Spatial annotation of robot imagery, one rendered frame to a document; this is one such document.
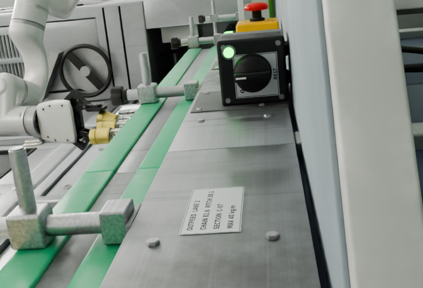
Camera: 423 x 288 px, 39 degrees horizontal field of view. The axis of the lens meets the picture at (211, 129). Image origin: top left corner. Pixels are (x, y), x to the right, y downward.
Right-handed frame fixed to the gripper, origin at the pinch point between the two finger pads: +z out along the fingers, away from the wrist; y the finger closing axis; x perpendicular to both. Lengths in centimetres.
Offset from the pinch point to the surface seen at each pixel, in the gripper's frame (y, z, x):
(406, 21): 7, 63, 118
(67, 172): -13.2, -11.0, 0.1
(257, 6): 24, 45, -20
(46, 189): -12.9, -8.8, -11.7
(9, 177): -17.1, -34.4, 6.6
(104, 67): -1, -49, 88
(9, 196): -13.6, -16.7, -14.8
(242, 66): 19, 52, -52
